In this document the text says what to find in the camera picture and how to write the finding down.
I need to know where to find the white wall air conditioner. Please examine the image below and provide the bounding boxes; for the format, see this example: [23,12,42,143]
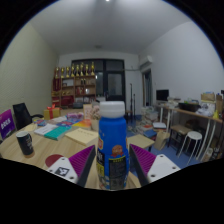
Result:
[138,54,154,69]

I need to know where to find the brown paper bag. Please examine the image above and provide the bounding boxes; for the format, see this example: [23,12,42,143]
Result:
[153,130,171,152]

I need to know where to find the wooden shelf unit with trophies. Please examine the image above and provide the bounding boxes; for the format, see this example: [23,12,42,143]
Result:
[51,61,98,108]

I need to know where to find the blue white-capped drink bottle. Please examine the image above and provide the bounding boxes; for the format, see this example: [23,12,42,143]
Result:
[95,100,131,192]

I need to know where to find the black office chair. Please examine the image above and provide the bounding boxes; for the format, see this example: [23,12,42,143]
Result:
[12,102,44,131]

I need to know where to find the flat round red coaster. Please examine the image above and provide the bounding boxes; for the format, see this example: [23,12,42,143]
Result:
[44,153,65,169]

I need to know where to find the wooden stool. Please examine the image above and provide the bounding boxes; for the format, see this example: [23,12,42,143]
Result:
[168,124,194,156]

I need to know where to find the purple sign board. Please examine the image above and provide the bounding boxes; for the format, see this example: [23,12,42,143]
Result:
[0,108,17,141]

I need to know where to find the black computer monitor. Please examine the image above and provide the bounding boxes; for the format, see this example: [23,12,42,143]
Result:
[155,88,170,102]

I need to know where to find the long wooden side desk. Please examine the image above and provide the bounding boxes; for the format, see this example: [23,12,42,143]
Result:
[154,101,224,164]

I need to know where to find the black tripod stand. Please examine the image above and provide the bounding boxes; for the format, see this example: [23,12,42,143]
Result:
[129,83,137,116]

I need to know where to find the black mug with white inside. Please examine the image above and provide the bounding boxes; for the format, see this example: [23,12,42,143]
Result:
[15,130,35,158]

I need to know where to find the yellow gift box red ribbon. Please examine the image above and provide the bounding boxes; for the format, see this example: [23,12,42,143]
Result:
[43,103,62,120]

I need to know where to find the orange standing card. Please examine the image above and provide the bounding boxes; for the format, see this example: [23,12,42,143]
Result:
[83,103,93,120]

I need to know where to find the teal book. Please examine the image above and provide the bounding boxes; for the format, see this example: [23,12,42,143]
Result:
[43,125,72,141]

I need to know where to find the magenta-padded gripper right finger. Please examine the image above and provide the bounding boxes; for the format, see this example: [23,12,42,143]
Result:
[128,143,182,187]

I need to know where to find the black framed glass door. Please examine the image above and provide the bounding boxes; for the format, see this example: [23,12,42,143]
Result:
[70,58,127,111]

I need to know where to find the pale yellow book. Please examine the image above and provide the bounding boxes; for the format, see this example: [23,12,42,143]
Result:
[23,122,38,133]

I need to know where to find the small light wood table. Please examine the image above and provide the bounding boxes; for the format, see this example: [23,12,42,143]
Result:
[126,133,156,152]

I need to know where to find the pink flowers in white pot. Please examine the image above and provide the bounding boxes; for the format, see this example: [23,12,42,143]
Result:
[89,104,102,132]

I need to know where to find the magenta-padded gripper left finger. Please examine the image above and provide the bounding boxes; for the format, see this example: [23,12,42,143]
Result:
[46,144,97,188]

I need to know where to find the white round stool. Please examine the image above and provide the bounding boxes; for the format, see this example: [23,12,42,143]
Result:
[177,130,204,166]

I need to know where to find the pile of books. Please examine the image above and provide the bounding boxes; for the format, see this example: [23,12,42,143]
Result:
[136,105,159,134]

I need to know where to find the orange book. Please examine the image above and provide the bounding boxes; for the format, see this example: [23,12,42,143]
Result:
[72,119,93,131]

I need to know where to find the white printed booklet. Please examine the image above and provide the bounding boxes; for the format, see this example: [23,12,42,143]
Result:
[33,123,59,136]

